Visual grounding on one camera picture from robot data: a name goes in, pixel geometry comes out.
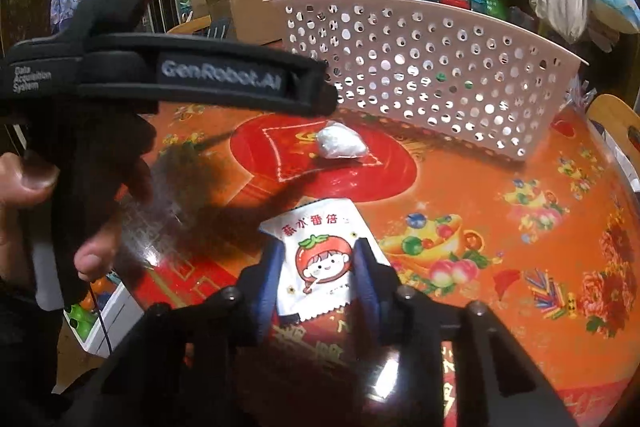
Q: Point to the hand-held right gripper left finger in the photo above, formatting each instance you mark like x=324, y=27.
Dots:
x=267, y=294

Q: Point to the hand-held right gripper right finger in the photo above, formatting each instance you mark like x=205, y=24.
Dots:
x=366, y=284

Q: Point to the white cartoon tomato sachet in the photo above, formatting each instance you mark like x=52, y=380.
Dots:
x=320, y=257

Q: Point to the small white ball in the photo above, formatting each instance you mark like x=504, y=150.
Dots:
x=340, y=142

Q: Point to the white perforated plastic basket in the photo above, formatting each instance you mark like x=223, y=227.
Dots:
x=425, y=57

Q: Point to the person's left hand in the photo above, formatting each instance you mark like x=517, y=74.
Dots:
x=27, y=177

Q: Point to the wooden chair with slot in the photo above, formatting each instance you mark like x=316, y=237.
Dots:
x=615, y=122
x=192, y=27

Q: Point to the red printed tablecloth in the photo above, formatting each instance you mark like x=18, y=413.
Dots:
x=475, y=207

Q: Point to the open cardboard box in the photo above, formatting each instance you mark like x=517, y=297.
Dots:
x=250, y=2

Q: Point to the white box with colourful print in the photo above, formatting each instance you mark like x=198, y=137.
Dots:
x=115, y=312

